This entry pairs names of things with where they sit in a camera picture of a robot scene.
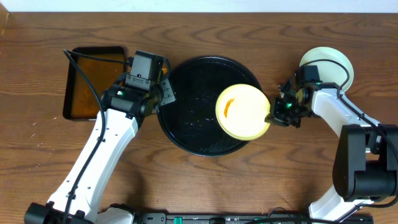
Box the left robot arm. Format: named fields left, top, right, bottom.
left=24, top=75, right=175, bottom=224

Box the round black tray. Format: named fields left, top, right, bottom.
left=157, top=56, right=262, bottom=157

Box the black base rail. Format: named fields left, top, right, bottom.
left=139, top=212, right=374, bottom=224

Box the green plate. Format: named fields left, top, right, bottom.
left=300, top=47, right=354, bottom=92

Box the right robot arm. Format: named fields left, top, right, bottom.
left=265, top=82, right=397, bottom=223

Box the yellow plate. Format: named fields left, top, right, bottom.
left=215, top=84, right=271, bottom=141

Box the black rectangular water tray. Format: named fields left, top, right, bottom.
left=62, top=45, right=128, bottom=121

